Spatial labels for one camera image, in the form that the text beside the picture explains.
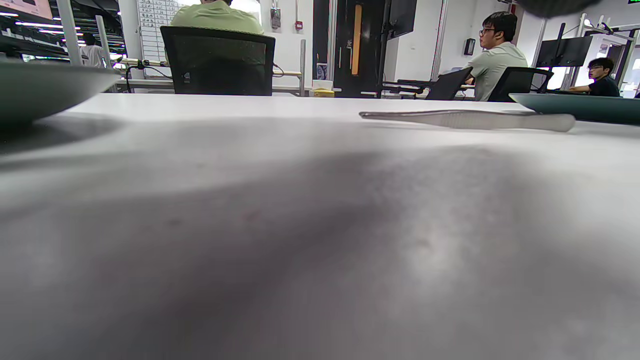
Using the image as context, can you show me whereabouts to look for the person's left hand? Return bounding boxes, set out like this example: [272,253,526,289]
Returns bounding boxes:
[515,0,597,19]

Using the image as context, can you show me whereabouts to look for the teal plate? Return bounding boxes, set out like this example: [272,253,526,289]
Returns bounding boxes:
[509,93,640,126]

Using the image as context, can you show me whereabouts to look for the metal tweezers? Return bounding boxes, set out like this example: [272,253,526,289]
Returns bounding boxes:
[358,110,577,133]

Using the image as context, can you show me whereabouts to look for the grey plate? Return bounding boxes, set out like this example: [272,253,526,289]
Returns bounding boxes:
[0,59,123,128]

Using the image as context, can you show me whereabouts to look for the black computer monitor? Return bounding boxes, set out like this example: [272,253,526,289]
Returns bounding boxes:
[536,22,594,69]

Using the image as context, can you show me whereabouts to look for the black door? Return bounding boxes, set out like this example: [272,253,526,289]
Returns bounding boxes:
[333,0,390,98]

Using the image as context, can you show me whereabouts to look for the black mesh office chair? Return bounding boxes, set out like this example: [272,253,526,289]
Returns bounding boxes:
[160,26,276,96]

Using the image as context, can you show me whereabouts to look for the pink display screen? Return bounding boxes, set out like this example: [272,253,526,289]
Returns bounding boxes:
[0,0,54,21]

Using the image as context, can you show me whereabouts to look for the black wall screen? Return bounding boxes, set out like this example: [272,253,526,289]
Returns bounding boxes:
[387,0,418,41]

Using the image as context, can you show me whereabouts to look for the white wall board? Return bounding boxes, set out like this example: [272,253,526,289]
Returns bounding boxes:
[136,0,182,78]

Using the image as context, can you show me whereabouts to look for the white metal post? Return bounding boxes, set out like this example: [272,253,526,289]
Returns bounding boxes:
[95,15,114,69]
[56,0,84,66]

